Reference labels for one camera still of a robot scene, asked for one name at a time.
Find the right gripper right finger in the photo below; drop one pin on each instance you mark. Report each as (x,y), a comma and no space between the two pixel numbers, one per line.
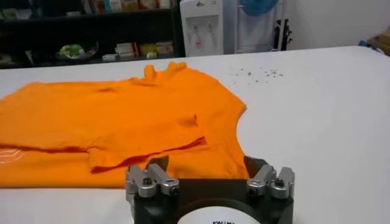
(271,182)

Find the orange t-shirt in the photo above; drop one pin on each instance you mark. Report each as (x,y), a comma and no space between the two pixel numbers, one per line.
(122,115)

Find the large cardboard box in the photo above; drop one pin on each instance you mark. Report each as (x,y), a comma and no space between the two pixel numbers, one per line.
(382,41)

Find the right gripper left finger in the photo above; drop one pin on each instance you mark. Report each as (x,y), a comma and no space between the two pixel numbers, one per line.
(152,182)

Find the black shelf unit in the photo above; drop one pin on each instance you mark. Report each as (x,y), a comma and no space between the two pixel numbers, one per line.
(91,30)

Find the scattered small crumbs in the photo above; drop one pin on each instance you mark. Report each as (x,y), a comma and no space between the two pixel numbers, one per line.
(259,74)

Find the white water dispenser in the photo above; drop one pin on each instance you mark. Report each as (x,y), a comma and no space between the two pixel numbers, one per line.
(202,27)

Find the tilted blue water jug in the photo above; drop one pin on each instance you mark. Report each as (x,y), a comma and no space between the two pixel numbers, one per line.
(259,6)

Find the black tripod stand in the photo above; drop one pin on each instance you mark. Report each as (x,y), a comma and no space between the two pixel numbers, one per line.
(283,33)

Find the white work table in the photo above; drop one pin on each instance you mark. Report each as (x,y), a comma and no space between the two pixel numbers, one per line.
(304,128)

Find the white metal jug rack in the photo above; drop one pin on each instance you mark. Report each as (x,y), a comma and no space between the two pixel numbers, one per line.
(256,33)

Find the bowl of green packets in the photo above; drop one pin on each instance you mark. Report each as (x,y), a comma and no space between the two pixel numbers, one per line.
(74,50)

